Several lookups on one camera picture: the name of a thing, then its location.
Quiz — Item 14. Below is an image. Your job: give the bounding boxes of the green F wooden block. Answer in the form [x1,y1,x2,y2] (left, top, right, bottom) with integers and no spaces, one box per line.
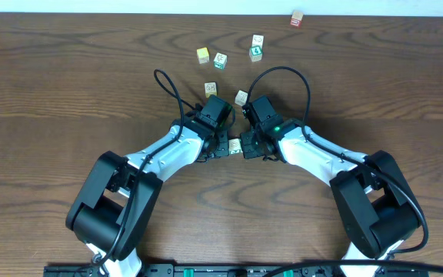
[214,52,228,69]

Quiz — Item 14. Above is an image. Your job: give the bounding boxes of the plain white wooden block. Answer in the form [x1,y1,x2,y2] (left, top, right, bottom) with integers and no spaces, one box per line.
[235,90,248,106]

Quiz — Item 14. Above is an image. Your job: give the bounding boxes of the green 4 wooden block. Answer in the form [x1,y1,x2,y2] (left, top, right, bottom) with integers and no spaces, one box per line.
[249,45,263,62]

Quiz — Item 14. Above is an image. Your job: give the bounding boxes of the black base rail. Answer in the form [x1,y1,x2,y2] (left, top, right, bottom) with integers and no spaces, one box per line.
[43,264,430,277]

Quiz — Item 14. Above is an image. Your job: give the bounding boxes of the yellow top wooden block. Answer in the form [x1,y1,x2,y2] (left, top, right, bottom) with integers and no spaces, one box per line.
[196,47,210,64]

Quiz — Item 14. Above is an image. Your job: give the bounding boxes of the yellow K wooden block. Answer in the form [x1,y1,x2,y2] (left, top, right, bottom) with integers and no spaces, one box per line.
[204,82,218,98]

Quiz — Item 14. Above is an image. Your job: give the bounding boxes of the red block by wall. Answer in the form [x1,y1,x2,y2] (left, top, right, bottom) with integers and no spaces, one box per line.
[290,10,304,28]

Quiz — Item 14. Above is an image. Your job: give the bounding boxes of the red sided wooden block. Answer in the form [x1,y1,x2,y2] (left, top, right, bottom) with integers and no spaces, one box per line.
[251,35,264,48]

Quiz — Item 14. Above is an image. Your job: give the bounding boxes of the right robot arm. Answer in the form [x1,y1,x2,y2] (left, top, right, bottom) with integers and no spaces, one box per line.
[241,119,427,276]

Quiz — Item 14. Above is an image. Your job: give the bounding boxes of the yellow sided O wooden block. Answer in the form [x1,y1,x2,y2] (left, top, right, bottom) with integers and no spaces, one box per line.
[228,138,242,155]

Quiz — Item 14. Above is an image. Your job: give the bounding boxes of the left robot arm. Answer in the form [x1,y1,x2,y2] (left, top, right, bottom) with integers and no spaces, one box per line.
[65,115,225,276]

